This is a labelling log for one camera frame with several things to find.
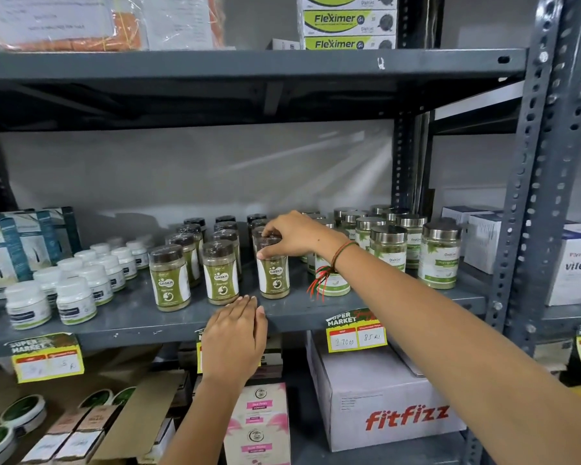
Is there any group of silver-lidded jars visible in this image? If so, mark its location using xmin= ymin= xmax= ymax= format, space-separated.
xmin=298 ymin=204 xmax=464 ymax=298

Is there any person's right forearm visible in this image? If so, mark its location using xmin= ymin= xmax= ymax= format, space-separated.
xmin=331 ymin=242 xmax=581 ymax=465

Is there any white cardboard box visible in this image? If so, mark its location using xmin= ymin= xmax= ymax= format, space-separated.
xmin=441 ymin=205 xmax=503 ymax=229
xmin=464 ymin=213 xmax=505 ymax=276

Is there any plastic-wrapped orange bundle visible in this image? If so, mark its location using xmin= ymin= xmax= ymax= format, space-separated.
xmin=0 ymin=0 xmax=226 ymax=52

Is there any red green thread bracelet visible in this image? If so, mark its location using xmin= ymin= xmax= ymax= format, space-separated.
xmin=307 ymin=241 xmax=360 ymax=304

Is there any person's left hand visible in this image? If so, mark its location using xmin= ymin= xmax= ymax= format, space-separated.
xmin=201 ymin=295 xmax=268 ymax=384

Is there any group of brown-capped jars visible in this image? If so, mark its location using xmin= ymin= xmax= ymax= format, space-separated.
xmin=148 ymin=214 xmax=272 ymax=313

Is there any person's left forearm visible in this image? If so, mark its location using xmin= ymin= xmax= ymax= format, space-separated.
xmin=159 ymin=377 xmax=255 ymax=465

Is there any teal white product box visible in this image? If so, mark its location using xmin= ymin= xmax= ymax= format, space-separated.
xmin=0 ymin=215 xmax=32 ymax=300
xmin=44 ymin=206 xmax=82 ymax=259
xmin=7 ymin=210 xmax=61 ymax=282

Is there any dark brown product box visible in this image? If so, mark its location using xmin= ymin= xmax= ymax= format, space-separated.
xmin=177 ymin=333 xmax=285 ymax=384

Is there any pink white product box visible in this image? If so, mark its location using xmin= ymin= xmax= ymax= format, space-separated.
xmin=228 ymin=382 xmax=291 ymax=434
xmin=223 ymin=423 xmax=291 ymax=465

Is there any white box purple print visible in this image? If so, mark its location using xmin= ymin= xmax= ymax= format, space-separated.
xmin=545 ymin=221 xmax=581 ymax=307

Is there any brown cardboard box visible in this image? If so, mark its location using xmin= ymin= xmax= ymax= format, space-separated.
xmin=0 ymin=344 xmax=190 ymax=465

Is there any white carton red print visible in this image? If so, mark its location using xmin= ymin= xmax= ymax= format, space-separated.
xmin=306 ymin=331 xmax=467 ymax=454

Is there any group of small white tubs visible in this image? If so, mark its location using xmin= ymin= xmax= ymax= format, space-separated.
xmin=5 ymin=234 xmax=156 ymax=331

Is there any small beige brown carton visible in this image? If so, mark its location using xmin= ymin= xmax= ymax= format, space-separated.
xmin=21 ymin=433 xmax=72 ymax=465
xmin=52 ymin=430 xmax=106 ymax=465
xmin=76 ymin=404 xmax=123 ymax=432
xmin=47 ymin=407 xmax=96 ymax=435

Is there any person's right hand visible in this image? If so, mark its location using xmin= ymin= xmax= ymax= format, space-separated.
xmin=261 ymin=210 xmax=353 ymax=260

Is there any clear plastic sheet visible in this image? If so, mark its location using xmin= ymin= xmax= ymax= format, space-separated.
xmin=0 ymin=120 xmax=399 ymax=229

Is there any grey metal shelf rack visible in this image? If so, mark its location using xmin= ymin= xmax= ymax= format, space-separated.
xmin=0 ymin=0 xmax=581 ymax=465
xmin=428 ymin=0 xmax=581 ymax=465

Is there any white paper sheet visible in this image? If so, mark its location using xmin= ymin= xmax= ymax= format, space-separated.
xmin=0 ymin=0 xmax=115 ymax=44

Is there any brown-lidded green powder jar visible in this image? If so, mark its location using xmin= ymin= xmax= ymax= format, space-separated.
xmin=254 ymin=234 xmax=291 ymax=300

